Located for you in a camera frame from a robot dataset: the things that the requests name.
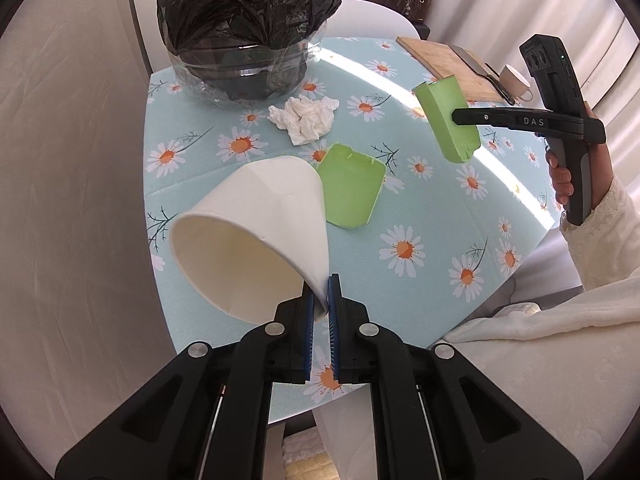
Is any black handled knife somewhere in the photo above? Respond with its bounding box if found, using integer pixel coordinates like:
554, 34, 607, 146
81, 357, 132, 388
447, 44, 516, 106

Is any trash bin with black bag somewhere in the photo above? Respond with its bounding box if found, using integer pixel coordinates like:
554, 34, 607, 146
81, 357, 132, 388
156, 0, 342, 109

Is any white mug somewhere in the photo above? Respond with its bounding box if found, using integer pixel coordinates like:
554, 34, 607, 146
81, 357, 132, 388
499, 64, 536, 102

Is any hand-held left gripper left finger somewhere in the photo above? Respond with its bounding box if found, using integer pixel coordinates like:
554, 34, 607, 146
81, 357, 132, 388
55, 282, 317, 480

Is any white paper cup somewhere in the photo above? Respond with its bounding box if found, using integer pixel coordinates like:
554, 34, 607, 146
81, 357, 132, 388
168, 156, 331, 324

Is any wooden cutting board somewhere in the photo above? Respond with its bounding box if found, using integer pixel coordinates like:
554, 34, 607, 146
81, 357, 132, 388
396, 36, 506, 103

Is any person's white clothing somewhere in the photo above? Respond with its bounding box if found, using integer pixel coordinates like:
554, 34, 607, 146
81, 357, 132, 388
315, 280, 640, 480

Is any flat green carton piece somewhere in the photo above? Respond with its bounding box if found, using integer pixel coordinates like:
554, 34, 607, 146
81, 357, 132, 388
316, 143, 387, 230

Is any white round chair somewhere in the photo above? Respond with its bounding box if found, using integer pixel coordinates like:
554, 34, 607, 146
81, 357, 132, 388
325, 0, 418, 41

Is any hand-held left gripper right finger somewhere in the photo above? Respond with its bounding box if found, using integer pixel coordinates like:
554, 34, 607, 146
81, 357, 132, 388
327, 274, 585, 480

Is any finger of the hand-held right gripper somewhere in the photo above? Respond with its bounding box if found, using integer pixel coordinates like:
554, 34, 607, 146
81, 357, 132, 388
451, 107, 543, 133

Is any crumpled white tissue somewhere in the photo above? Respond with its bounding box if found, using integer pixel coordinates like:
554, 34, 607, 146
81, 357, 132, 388
267, 96, 341, 147

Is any person's right forearm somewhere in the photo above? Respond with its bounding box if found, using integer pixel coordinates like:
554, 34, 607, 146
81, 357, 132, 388
559, 175, 640, 293

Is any green carton piece with notch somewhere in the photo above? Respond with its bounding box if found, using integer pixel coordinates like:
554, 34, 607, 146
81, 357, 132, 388
412, 75, 482, 164

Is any person's right hand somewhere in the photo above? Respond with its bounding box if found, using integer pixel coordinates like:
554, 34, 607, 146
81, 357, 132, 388
545, 101, 616, 213

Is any white curtain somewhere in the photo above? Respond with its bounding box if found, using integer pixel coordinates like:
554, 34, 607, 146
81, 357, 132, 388
425, 0, 640, 111

